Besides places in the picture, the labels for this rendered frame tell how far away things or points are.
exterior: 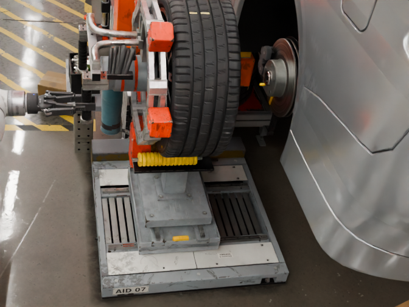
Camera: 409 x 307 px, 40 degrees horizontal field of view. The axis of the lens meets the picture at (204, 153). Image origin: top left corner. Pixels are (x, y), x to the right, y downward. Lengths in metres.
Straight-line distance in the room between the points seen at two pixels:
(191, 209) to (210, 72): 0.82
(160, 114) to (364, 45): 0.75
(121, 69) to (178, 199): 0.84
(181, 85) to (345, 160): 0.63
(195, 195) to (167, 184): 0.16
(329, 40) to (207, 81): 0.46
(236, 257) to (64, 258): 0.77
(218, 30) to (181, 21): 0.13
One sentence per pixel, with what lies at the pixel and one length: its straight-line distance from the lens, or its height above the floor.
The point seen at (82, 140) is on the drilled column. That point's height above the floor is 0.09.
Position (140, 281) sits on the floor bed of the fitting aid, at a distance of 2.43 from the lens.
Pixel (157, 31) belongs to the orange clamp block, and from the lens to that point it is 1.89.
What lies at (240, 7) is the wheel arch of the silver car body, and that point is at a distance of 2.57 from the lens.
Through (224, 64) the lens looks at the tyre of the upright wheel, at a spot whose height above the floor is 1.05.
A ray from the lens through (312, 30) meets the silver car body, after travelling 1.81.
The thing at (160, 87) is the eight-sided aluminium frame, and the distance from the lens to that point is 1.93.
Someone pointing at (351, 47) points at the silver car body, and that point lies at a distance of 1.59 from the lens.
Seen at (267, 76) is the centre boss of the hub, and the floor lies 0.86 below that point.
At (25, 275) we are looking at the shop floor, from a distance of 2.57.
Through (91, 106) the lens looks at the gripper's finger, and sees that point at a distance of 2.04.
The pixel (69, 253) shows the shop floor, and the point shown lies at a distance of 2.63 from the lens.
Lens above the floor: 2.02
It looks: 39 degrees down
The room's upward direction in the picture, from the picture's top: 10 degrees clockwise
